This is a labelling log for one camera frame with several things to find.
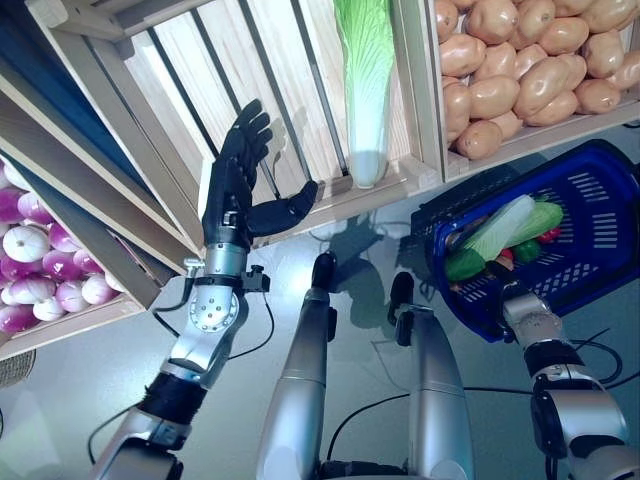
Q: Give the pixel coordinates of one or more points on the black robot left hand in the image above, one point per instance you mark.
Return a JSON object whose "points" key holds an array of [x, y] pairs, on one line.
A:
{"points": [[230, 190]]}

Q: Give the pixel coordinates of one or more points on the napa cabbage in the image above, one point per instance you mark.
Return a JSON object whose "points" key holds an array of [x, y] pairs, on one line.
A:
{"points": [[500, 222], [542, 217], [367, 75]]}

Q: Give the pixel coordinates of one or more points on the blue plastic shopping basket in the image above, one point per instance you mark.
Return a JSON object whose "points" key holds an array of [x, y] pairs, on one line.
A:
{"points": [[600, 175]]}

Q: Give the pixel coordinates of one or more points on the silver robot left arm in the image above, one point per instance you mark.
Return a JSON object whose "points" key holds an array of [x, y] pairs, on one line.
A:
{"points": [[210, 310]]}

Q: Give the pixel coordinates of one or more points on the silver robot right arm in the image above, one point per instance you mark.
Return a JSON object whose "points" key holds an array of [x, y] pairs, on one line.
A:
{"points": [[575, 415]]}

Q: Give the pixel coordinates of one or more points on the woven wicker basket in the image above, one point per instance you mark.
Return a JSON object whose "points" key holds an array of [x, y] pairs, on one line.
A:
{"points": [[15, 367]]}

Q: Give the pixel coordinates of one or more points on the wooden slatted cabbage crate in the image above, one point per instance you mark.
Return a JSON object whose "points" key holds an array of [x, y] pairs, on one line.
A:
{"points": [[210, 60]]}

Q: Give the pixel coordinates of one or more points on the purple and white onion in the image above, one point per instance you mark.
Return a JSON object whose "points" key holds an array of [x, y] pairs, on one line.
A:
{"points": [[87, 260], [57, 265], [35, 207], [62, 237], [10, 205]]}

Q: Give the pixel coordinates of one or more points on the wooden onion crate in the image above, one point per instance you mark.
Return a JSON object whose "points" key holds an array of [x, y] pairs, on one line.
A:
{"points": [[75, 325]]}

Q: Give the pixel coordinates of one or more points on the mostly white onion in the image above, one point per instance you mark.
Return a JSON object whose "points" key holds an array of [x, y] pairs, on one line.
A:
{"points": [[25, 243]]}

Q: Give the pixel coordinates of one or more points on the tan potato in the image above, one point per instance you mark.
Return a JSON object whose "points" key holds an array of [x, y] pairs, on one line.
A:
{"points": [[542, 82], [597, 95], [446, 19], [457, 107], [627, 70], [492, 96], [555, 111], [480, 139], [505, 125], [460, 54], [495, 60]]}

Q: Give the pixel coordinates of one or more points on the green bell pepper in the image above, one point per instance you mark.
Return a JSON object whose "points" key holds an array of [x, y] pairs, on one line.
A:
{"points": [[525, 250]]}

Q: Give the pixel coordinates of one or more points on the dark robot waist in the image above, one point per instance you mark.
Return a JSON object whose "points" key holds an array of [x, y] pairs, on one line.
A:
{"points": [[360, 470]]}

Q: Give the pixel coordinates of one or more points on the red bell pepper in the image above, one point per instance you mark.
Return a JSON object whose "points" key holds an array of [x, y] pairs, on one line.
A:
{"points": [[550, 234]]}

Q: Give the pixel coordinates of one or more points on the wooden potato crate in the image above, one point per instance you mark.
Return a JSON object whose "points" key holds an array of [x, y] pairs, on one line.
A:
{"points": [[550, 137]]}

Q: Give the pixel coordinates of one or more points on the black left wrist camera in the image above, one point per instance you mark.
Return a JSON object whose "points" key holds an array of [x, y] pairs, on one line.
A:
{"points": [[255, 280]]}

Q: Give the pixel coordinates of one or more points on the wooden display shelf frame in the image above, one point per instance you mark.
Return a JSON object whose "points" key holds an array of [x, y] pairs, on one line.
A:
{"points": [[100, 200]]}

